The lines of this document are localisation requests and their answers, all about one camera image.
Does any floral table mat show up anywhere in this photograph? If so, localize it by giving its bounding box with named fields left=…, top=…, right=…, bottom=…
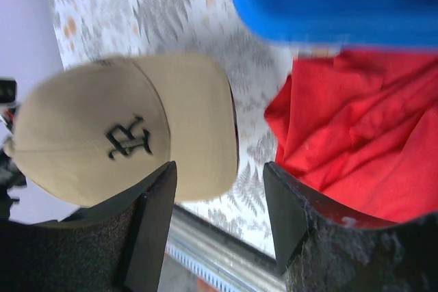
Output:
left=48, top=0, right=292, bottom=255

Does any tan baseball cap with logo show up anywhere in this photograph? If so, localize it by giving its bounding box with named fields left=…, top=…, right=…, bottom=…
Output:
left=3, top=53, right=239, bottom=207

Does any red cloth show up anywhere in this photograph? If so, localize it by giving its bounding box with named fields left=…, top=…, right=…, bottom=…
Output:
left=264, top=51, right=437, bottom=223

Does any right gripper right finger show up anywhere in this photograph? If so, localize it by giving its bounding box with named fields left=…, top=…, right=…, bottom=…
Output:
left=263, top=162, right=437, bottom=291

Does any aluminium front rail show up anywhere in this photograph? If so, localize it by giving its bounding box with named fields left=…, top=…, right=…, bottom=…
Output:
left=166, top=205, right=286, bottom=292

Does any blue plastic bin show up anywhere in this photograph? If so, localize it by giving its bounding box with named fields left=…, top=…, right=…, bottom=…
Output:
left=233, top=0, right=437, bottom=49

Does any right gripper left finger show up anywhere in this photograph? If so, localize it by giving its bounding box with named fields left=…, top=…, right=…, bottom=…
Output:
left=1, top=161, right=177, bottom=291

